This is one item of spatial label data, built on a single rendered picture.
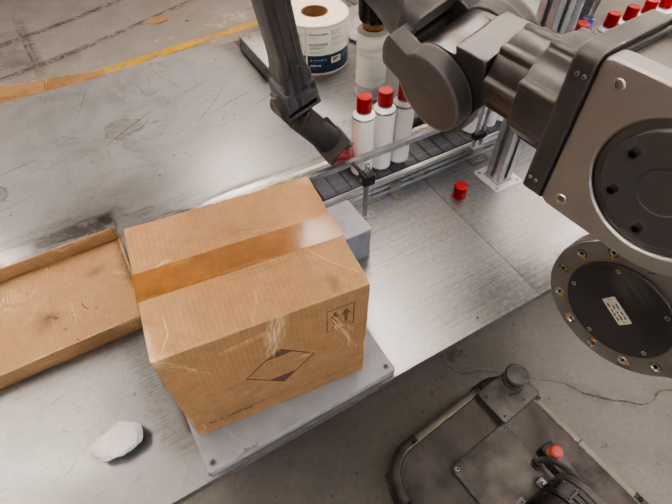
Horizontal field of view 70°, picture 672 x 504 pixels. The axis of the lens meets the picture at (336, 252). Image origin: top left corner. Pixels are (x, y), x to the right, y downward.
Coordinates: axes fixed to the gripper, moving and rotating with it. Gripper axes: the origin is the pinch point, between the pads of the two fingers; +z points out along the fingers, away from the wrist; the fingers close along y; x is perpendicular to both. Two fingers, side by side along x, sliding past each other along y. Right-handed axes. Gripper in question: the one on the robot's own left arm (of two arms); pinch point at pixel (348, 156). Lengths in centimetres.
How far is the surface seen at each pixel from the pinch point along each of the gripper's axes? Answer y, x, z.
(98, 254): 9, 53, -28
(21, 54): 297, 126, 32
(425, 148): -1.3, -14.0, 18.0
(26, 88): 247, 125, 28
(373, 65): 24.0, -19.6, 10.0
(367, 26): 26.8, -24.8, 2.0
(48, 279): 7, 61, -34
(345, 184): -2.7, 5.2, 3.0
